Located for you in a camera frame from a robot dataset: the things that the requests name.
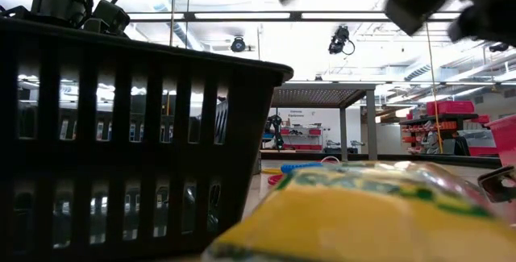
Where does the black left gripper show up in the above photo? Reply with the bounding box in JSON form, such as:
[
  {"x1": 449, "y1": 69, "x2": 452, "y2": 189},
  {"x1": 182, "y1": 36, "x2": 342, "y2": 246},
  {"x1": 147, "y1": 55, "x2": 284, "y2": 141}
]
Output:
[{"x1": 82, "y1": 0, "x2": 131, "y2": 37}]

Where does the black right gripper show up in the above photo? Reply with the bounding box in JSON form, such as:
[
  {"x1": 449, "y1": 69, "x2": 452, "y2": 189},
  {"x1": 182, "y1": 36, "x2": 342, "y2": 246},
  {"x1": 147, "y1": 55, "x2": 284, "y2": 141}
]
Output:
[{"x1": 384, "y1": 0, "x2": 453, "y2": 37}]

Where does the black plastic basket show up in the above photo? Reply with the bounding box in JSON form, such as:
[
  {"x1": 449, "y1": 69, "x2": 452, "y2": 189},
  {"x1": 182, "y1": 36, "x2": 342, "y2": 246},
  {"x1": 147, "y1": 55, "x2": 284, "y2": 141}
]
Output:
[{"x1": 0, "y1": 16, "x2": 294, "y2": 262}]

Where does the red plastic basket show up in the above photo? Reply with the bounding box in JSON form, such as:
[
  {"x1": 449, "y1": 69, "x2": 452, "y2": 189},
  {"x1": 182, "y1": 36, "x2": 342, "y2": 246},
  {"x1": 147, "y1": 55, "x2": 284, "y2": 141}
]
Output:
[{"x1": 485, "y1": 114, "x2": 516, "y2": 168}]

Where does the blue plastic ring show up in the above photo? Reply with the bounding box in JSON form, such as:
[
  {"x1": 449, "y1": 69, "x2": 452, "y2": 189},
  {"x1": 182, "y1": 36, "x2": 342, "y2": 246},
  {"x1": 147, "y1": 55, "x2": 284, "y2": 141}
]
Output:
[{"x1": 280, "y1": 161, "x2": 323, "y2": 174}]

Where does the yellow plastic packet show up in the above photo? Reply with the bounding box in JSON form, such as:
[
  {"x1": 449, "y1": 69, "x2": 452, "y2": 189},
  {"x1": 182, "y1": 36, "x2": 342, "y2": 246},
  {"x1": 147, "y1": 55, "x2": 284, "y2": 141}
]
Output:
[{"x1": 201, "y1": 160, "x2": 516, "y2": 262}]

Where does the red storage bin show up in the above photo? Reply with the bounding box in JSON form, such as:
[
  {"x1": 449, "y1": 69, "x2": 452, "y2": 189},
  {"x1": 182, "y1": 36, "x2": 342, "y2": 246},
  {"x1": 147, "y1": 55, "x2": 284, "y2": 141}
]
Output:
[{"x1": 426, "y1": 100, "x2": 476, "y2": 117}]

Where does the grey perforated metal shelf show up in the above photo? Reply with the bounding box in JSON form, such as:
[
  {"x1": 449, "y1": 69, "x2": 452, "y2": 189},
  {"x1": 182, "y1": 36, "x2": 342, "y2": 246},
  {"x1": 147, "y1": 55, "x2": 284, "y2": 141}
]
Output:
[{"x1": 270, "y1": 83, "x2": 379, "y2": 161}]

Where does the storage shelf rack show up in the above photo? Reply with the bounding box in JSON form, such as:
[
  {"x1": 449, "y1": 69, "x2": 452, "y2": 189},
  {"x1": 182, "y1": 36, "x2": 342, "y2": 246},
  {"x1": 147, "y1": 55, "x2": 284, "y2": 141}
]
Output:
[{"x1": 398, "y1": 112, "x2": 481, "y2": 156}]

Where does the black overhead camera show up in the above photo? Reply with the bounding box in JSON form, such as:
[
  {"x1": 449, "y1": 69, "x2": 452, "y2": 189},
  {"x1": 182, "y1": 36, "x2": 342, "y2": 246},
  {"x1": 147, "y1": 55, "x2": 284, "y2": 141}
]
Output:
[{"x1": 327, "y1": 25, "x2": 356, "y2": 56}]

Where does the yellow hanging cable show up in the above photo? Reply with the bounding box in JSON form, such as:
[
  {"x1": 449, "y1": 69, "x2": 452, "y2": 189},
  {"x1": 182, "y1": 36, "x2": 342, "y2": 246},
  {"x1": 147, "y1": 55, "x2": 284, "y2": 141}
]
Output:
[{"x1": 425, "y1": 22, "x2": 444, "y2": 155}]

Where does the black ceiling camera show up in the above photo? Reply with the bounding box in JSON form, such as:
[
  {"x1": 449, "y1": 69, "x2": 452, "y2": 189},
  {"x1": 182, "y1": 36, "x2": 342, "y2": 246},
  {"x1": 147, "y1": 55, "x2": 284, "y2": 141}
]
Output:
[
  {"x1": 488, "y1": 41, "x2": 511, "y2": 53},
  {"x1": 230, "y1": 35, "x2": 248, "y2": 53}
]

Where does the black metal rig frame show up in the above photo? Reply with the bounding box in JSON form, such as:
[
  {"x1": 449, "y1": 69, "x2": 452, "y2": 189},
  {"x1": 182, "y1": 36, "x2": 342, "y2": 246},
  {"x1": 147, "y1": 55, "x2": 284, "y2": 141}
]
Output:
[{"x1": 257, "y1": 148, "x2": 503, "y2": 170}]

